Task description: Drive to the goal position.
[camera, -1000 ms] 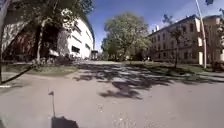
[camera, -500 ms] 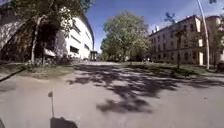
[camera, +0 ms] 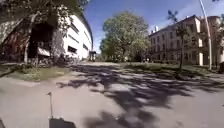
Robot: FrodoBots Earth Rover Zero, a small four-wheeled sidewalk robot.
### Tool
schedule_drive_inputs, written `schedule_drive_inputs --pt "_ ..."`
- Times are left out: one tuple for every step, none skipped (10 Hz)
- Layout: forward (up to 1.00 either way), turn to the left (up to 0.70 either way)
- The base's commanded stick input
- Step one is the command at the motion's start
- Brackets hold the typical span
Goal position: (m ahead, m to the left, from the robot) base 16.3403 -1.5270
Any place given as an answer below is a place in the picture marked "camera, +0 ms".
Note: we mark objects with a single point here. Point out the tall pale pole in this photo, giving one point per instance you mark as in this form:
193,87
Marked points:
206,30

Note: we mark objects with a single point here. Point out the big round green tree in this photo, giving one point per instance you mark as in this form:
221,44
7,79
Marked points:
125,33

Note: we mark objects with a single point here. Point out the grass lawn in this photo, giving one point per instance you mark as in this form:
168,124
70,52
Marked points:
156,68

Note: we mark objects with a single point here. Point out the white curved building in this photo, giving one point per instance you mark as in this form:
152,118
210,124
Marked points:
78,40

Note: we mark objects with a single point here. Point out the small slender tree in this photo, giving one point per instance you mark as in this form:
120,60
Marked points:
181,36

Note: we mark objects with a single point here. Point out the tree with thin trunk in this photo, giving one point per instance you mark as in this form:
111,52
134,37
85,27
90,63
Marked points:
33,10

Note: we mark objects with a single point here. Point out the robot's own part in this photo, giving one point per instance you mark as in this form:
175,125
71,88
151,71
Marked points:
50,105

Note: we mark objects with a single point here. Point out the grey asphalt road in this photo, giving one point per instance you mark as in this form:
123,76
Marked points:
100,100

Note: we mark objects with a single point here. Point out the grass patch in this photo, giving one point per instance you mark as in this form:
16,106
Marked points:
40,72

